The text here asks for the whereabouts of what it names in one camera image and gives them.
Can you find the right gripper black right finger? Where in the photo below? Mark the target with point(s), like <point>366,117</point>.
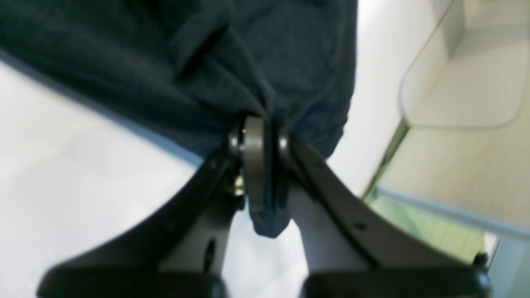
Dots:
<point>351,251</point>

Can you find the black long-sleeve T-shirt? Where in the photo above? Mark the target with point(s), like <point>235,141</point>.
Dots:
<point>188,69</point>

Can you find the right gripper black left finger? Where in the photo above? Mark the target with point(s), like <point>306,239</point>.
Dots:
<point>178,251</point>

